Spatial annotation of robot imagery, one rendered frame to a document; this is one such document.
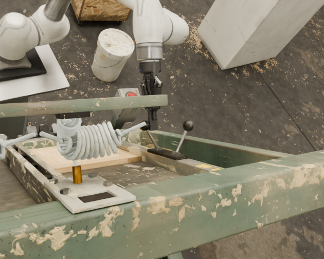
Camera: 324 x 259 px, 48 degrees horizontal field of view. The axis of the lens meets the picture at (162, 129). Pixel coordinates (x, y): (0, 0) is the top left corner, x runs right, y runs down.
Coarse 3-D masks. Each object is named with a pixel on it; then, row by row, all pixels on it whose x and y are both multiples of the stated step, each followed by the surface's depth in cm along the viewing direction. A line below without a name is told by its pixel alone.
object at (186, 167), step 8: (128, 144) 150; (136, 144) 149; (136, 152) 139; (144, 152) 133; (144, 160) 134; (152, 160) 128; (160, 160) 123; (168, 160) 118; (176, 160) 114; (184, 160) 114; (192, 160) 113; (168, 168) 119; (176, 168) 114; (184, 168) 110; (192, 168) 106; (200, 168) 103; (208, 168) 102; (216, 168) 102
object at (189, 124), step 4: (188, 120) 119; (184, 124) 119; (188, 124) 118; (192, 124) 119; (184, 128) 119; (188, 128) 118; (192, 128) 119; (184, 132) 119; (184, 136) 119; (180, 144) 118; (180, 148) 119; (172, 152) 119; (176, 152) 117
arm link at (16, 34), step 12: (12, 12) 180; (0, 24) 177; (12, 24) 175; (24, 24) 179; (0, 36) 179; (12, 36) 178; (24, 36) 180; (36, 36) 188; (0, 48) 184; (12, 48) 183; (24, 48) 187; (12, 60) 190
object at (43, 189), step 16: (80, 112) 58; (64, 128) 61; (16, 144) 142; (64, 144) 64; (16, 160) 113; (32, 160) 110; (16, 176) 117; (32, 176) 90; (48, 176) 89; (80, 176) 65; (96, 176) 70; (32, 192) 92; (48, 192) 75; (64, 192) 58; (80, 192) 59; (96, 192) 59; (112, 192) 59; (128, 192) 58; (80, 208) 52; (96, 208) 53
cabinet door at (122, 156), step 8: (32, 152) 153; (40, 152) 154; (48, 152) 153; (56, 152) 153; (104, 152) 148; (112, 152) 145; (120, 152) 144; (128, 152) 144; (48, 160) 136; (56, 160) 135; (64, 160) 134; (72, 160) 134; (80, 160) 133; (88, 160) 131; (96, 160) 130; (104, 160) 129; (112, 160) 129; (120, 160) 131; (128, 160) 133; (136, 160) 134; (56, 168) 120; (64, 168) 121; (88, 168) 125
